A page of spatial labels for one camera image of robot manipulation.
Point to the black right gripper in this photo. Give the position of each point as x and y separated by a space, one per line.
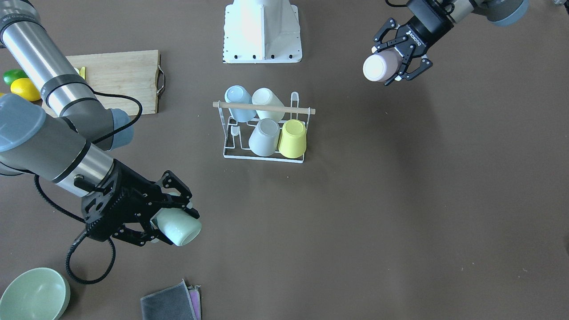
132 183

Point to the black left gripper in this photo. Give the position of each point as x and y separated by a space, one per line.
430 25

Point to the pink cup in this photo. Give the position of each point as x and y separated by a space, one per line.
380 66

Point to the mint green cup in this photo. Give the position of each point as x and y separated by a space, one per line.
178 226

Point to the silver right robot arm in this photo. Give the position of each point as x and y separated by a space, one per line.
70 146

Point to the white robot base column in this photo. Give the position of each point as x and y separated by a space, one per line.
261 32

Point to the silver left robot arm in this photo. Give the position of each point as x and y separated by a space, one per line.
498 12

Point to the grey cup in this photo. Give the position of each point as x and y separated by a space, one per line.
264 138

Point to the light blue cup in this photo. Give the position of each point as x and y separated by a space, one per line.
238 94

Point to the yellow cup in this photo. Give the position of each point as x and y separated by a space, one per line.
293 139

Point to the white cup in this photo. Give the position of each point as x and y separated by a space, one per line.
265 96

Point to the grey folded cloth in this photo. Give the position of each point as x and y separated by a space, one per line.
179 302

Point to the bamboo cutting board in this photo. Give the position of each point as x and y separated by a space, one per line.
134 74

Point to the mint green bowl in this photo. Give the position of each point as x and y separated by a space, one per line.
38 294

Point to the yellow lemon near board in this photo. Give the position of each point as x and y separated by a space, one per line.
26 89

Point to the green lime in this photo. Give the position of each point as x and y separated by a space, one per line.
12 75

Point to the white wire cup holder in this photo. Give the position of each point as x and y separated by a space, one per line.
237 134

